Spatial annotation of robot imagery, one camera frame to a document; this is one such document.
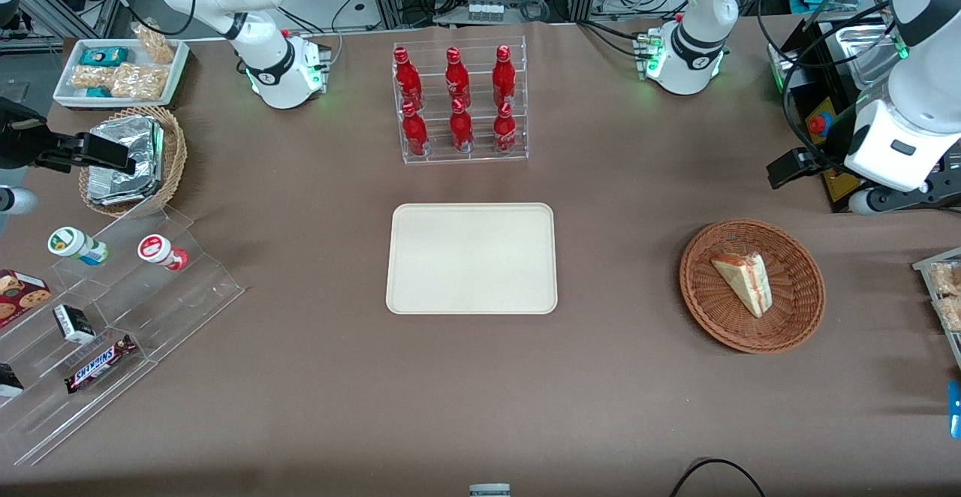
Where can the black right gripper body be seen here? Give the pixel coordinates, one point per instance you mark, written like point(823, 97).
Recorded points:
point(19, 139)

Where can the triangular sandwich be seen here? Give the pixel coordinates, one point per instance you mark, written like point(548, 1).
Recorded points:
point(743, 281)

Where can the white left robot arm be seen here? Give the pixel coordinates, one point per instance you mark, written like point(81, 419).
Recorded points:
point(694, 31)

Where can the light wicker basket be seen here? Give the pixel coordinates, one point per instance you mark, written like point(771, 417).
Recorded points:
point(174, 155)

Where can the brown woven round basket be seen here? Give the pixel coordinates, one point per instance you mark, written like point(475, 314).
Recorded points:
point(796, 309)

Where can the shiny metal tray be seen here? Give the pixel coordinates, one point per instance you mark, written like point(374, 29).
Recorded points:
point(863, 50)

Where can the clear snack tray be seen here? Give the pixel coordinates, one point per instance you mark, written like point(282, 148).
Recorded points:
point(931, 287)

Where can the beige plastic serving tray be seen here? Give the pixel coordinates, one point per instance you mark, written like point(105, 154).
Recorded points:
point(471, 258)

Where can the aluminium foil container stack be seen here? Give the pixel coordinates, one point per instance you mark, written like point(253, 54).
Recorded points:
point(124, 182)

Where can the red emergency stop button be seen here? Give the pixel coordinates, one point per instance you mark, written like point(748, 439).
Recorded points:
point(820, 125)

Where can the teal snack packet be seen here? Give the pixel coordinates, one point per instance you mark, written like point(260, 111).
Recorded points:
point(103, 56)
point(99, 92)

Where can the black control box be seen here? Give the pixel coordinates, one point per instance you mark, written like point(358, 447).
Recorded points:
point(837, 110)

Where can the rice cracker bag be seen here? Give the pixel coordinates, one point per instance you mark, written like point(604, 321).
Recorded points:
point(156, 43)
point(91, 76)
point(950, 314)
point(140, 81)
point(946, 279)

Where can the green lid yogurt bottle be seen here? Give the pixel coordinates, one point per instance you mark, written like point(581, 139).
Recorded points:
point(73, 245)

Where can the white rectangular snack bin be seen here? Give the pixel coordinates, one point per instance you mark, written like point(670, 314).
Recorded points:
point(69, 58)

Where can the red lid yogurt bottle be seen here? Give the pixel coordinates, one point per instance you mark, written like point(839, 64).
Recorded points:
point(159, 251)

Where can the chocolate chip cookie box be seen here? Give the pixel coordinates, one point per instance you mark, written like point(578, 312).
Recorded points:
point(19, 296)

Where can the clear acrylic stepped display stand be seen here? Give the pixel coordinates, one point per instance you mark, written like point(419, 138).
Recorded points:
point(150, 317)

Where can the small black white carton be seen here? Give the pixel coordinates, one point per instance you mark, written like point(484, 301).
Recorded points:
point(73, 324)

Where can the snickers chocolate bar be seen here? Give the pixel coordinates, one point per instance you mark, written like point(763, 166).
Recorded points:
point(99, 363)

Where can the small black packet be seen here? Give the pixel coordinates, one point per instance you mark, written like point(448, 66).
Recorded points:
point(9, 381)

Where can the clear acrylic bottle rack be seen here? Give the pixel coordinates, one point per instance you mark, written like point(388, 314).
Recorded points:
point(518, 99)

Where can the red cola bottle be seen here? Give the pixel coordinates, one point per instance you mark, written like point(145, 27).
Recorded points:
point(408, 80)
point(503, 78)
point(461, 129)
point(414, 133)
point(454, 80)
point(504, 131)

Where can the blue plastic object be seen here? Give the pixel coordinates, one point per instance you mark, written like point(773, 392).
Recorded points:
point(955, 408)

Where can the white power strip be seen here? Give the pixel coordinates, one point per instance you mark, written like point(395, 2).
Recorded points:
point(485, 12)

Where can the grey device top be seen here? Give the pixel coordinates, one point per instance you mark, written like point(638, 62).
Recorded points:
point(489, 490)

